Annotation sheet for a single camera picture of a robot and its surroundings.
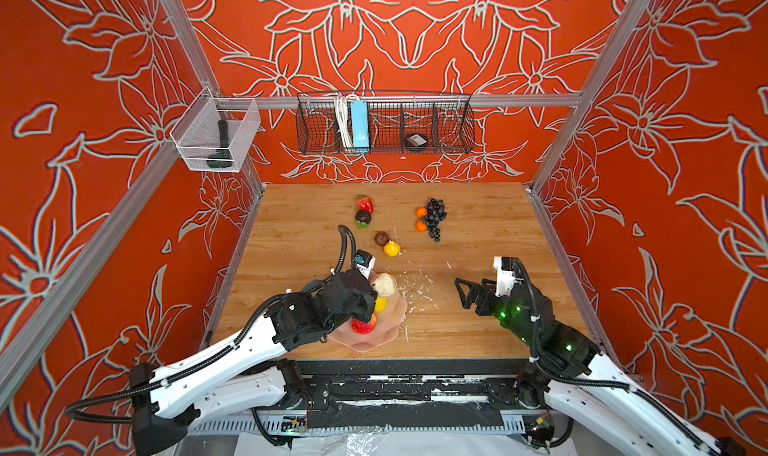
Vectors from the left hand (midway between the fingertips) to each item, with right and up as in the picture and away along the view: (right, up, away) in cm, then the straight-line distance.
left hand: (374, 289), depth 70 cm
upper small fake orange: (+16, +19, +38) cm, 45 cm away
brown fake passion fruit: (+2, +10, +30) cm, 32 cm away
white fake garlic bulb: (+3, 0, +4) cm, 5 cm away
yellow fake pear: (+5, +6, +28) cm, 29 cm away
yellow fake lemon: (+2, -8, +13) cm, 15 cm away
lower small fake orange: (+16, +14, +35) cm, 41 cm away
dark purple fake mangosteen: (-5, +17, +36) cm, 40 cm away
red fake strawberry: (-5, +22, +40) cm, 46 cm away
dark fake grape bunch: (+22, +18, +36) cm, 46 cm away
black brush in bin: (-43, +35, +11) cm, 57 cm away
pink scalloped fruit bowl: (+3, -14, +11) cm, 18 cm away
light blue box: (-5, +45, +20) cm, 50 cm away
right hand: (+22, +1, +3) cm, 23 cm away
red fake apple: (-3, -13, +8) cm, 15 cm away
